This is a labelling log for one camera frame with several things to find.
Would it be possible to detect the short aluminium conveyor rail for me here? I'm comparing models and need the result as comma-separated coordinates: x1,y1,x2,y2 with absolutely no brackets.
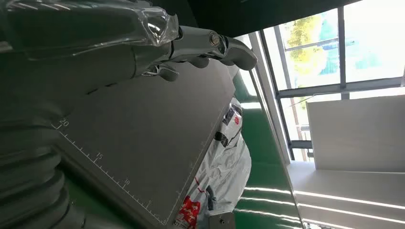
207,212,236,229

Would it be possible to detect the long aluminium conveyor rail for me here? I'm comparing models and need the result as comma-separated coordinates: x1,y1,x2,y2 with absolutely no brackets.
248,31,306,229

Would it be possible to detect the dark grey scale platform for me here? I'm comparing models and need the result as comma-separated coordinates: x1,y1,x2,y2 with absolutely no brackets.
50,58,237,228

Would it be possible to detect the white panel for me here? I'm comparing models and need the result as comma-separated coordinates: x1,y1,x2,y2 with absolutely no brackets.
306,94,405,174

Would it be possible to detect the dark window frame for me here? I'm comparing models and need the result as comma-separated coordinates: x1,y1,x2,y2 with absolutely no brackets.
259,0,405,162

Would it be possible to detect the white courier bag with QR code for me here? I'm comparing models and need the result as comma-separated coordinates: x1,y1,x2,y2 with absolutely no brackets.
173,97,253,229

